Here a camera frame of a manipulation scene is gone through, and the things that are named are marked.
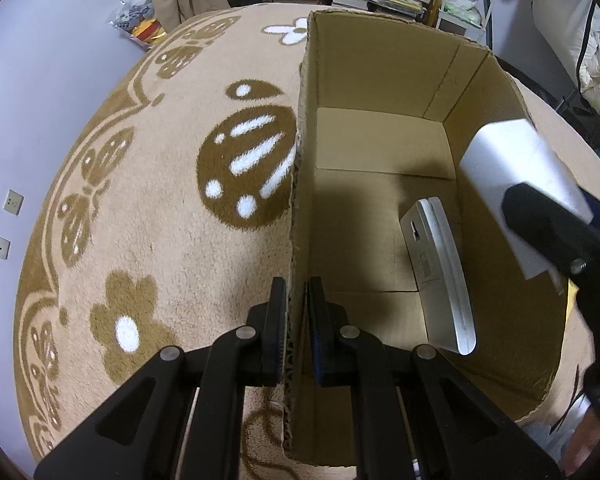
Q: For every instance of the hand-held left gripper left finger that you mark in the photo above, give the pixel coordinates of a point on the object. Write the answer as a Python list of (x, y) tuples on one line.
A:
[(279, 340)]

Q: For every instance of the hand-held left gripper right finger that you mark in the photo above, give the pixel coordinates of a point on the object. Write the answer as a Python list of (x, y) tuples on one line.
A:
[(314, 340)]

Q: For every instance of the white remote control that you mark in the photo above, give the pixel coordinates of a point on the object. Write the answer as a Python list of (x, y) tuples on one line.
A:
[(510, 160)]

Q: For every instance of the white silver device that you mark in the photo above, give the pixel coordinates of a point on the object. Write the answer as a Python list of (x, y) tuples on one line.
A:
[(440, 280)]

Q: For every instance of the cardboard box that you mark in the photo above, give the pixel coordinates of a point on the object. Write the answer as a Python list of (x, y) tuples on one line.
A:
[(370, 145)]

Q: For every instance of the person's right hand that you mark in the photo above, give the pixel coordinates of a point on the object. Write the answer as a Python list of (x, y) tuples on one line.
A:
[(585, 440)]

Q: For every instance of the grey blue cloth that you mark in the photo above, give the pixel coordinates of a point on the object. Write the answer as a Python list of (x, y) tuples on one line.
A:
[(545, 440)]

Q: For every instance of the beige brown patterned carpet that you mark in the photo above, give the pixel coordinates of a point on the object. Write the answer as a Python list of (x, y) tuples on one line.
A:
[(155, 210)]

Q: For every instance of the white metal rack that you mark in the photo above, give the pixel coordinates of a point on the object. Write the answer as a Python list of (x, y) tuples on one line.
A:
[(487, 10)]

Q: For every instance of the pale green bundle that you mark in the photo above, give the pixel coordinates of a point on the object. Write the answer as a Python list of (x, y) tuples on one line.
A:
[(462, 10)]

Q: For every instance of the bag of plush toys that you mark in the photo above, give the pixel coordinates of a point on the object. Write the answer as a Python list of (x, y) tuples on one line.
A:
[(140, 15)]

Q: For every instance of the white wall socket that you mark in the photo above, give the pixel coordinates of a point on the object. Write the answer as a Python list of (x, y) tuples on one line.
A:
[(1, 248), (13, 202)]

